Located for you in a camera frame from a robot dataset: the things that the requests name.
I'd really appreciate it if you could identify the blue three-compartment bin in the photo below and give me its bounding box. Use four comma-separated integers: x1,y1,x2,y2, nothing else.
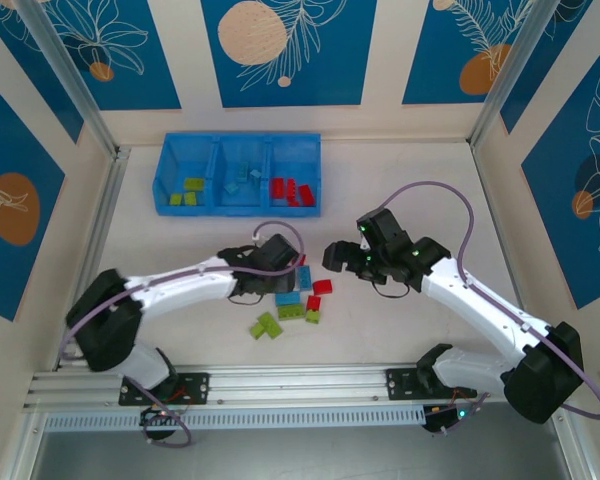
153,130,325,219

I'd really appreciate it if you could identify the thin black left gripper cable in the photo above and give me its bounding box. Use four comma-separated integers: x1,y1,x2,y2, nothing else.
227,291,265,308

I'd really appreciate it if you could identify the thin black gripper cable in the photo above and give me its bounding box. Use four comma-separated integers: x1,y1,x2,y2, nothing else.
227,291,265,308
372,279,411,300

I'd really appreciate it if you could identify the thin black right gripper cable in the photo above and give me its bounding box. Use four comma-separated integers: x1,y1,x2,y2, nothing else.
372,279,411,300

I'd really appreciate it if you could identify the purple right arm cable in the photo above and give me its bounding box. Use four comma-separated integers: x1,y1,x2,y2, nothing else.
382,182,600,421

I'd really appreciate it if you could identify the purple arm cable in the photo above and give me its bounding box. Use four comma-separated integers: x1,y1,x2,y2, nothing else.
59,221,305,449
382,182,600,421

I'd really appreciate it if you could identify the horizontal aluminium base rail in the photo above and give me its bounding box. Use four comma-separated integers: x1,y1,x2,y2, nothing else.
22,360,576,410

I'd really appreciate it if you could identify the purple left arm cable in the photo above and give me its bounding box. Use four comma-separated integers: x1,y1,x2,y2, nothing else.
59,221,305,449

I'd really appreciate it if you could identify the aluminium side rail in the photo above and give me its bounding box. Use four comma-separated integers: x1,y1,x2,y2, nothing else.
469,142,554,362
54,145,132,372

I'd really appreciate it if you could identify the grey slotted cable duct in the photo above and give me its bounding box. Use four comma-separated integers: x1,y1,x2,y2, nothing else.
43,405,427,432

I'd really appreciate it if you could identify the blue floral wall panel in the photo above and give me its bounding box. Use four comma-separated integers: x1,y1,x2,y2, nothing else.
200,0,379,109
521,47,600,311
499,0,600,136
0,69,67,322
402,0,546,106
37,0,182,112
0,7,85,146

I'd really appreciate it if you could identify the aluminium corner post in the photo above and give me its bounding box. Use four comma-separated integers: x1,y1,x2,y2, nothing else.
15,0,121,159
468,0,566,151

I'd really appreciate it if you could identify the aluminium lower frame bar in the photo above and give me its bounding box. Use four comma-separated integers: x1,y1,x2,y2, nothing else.
0,407,46,480
547,399,589,480

